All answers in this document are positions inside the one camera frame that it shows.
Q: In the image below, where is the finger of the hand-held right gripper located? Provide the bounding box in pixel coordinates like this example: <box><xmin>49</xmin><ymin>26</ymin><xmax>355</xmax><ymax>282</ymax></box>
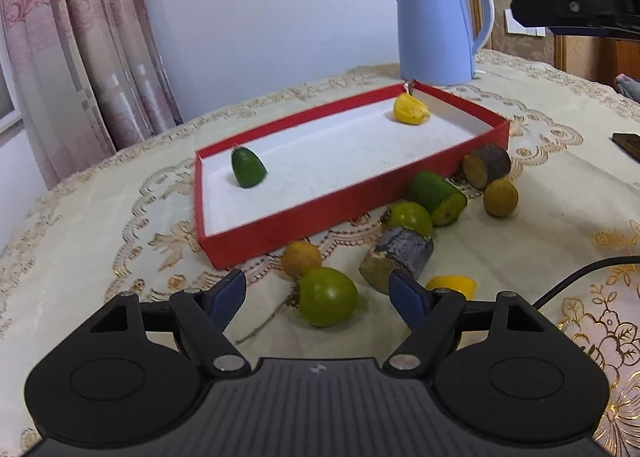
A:
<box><xmin>512</xmin><ymin>0</ymin><xmax>583</xmax><ymax>28</ymax></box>

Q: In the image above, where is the round brown longan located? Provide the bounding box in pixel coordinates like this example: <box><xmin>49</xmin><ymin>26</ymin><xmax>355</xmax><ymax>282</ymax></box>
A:
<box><xmin>483</xmin><ymin>178</ymin><xmax>519</xmax><ymax>218</ymax></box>

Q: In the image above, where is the yellow bell pepper piece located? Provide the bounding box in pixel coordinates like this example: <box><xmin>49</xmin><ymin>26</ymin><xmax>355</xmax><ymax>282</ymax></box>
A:
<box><xmin>392</xmin><ymin>93</ymin><xmax>432</xmax><ymax>126</ymax></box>
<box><xmin>425</xmin><ymin>275</ymin><xmax>477</xmax><ymax>300</ymax></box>

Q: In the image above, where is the shallow red cardboard box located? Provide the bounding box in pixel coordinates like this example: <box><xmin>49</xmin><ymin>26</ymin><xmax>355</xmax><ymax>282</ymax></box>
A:
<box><xmin>194</xmin><ymin>79</ymin><xmax>511</xmax><ymax>270</ymax></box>

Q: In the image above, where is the black cable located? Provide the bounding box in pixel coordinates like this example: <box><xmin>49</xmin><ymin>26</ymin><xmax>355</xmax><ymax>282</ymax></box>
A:
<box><xmin>532</xmin><ymin>256</ymin><xmax>640</xmax><ymax>310</ymax></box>

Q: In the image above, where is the white wall switch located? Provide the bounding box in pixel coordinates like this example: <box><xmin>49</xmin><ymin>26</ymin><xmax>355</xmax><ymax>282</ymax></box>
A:
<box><xmin>504</xmin><ymin>8</ymin><xmax>548</xmax><ymax>38</ymax></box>

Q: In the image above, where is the dark smartphone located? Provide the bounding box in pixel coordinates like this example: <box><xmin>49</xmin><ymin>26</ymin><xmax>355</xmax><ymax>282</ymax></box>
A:
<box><xmin>612</xmin><ymin>133</ymin><xmax>640</xmax><ymax>161</ymax></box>

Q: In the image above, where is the pink patterned curtain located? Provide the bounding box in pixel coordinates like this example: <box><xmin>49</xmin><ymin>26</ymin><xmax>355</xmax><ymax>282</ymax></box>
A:
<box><xmin>0</xmin><ymin>0</ymin><xmax>183</xmax><ymax>190</ymax></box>

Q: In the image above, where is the window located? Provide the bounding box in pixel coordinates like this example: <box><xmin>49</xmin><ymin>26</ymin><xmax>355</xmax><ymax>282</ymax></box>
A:
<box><xmin>0</xmin><ymin>44</ymin><xmax>23</xmax><ymax>135</ymax></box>

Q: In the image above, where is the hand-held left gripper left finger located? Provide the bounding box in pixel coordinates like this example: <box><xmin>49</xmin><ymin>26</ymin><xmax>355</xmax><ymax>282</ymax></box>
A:
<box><xmin>70</xmin><ymin>269</ymin><xmax>252</xmax><ymax>379</ymax></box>

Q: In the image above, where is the grey cloth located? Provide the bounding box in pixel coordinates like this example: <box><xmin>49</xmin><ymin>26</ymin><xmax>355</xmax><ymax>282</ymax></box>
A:
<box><xmin>614</xmin><ymin>73</ymin><xmax>640</xmax><ymax>102</ymax></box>

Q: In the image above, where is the light blue electric kettle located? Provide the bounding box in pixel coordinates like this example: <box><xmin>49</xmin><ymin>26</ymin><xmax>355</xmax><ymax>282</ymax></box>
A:
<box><xmin>385</xmin><ymin>0</ymin><xmax>496</xmax><ymax>86</ymax></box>

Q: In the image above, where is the green cucumber piece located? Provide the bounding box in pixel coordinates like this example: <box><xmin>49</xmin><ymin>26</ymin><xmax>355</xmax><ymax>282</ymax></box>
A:
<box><xmin>406</xmin><ymin>171</ymin><xmax>469</xmax><ymax>228</ymax></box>
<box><xmin>231</xmin><ymin>147</ymin><xmax>268</xmax><ymax>188</ymax></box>

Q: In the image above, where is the dark purple sugarcane piece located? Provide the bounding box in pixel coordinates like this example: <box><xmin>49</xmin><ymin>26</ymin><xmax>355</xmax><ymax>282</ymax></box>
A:
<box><xmin>461</xmin><ymin>143</ymin><xmax>512</xmax><ymax>190</ymax></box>
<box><xmin>360</xmin><ymin>226</ymin><xmax>435</xmax><ymax>295</ymax></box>

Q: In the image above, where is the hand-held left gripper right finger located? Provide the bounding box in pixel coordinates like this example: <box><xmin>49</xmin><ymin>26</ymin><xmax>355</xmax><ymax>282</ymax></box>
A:
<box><xmin>384</xmin><ymin>271</ymin><xmax>566</xmax><ymax>379</ymax></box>

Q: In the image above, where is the green tomato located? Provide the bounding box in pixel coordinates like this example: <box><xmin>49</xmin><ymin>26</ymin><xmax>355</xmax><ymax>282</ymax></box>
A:
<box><xmin>292</xmin><ymin>267</ymin><xmax>359</xmax><ymax>329</ymax></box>
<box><xmin>381</xmin><ymin>202</ymin><xmax>434</xmax><ymax>239</ymax></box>

